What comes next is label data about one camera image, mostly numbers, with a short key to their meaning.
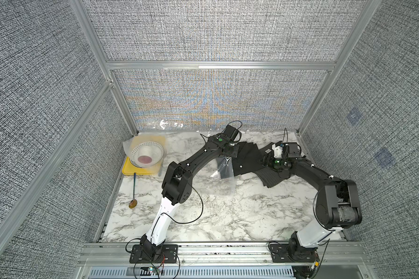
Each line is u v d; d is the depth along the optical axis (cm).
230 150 85
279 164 80
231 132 75
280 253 73
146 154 98
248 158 103
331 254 75
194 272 70
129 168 99
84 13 71
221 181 97
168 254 74
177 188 57
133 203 87
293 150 74
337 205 47
